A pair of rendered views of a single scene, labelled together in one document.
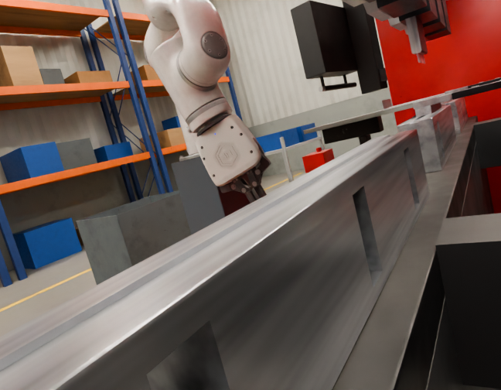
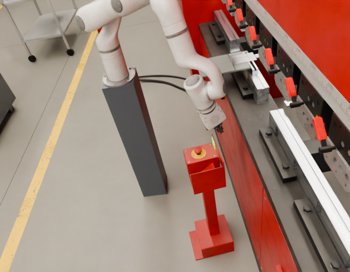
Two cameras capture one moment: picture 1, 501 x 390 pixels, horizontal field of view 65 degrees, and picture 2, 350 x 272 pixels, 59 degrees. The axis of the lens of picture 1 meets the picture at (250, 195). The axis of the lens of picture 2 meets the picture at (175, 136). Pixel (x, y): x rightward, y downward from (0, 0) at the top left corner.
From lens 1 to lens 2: 115 cm
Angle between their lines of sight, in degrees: 44
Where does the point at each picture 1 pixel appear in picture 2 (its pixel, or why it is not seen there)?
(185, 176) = (114, 95)
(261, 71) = not seen: outside the picture
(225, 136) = (215, 113)
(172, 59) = (202, 90)
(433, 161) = (266, 100)
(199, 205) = (123, 109)
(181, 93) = (203, 102)
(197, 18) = (220, 79)
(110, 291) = (324, 198)
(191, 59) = (218, 95)
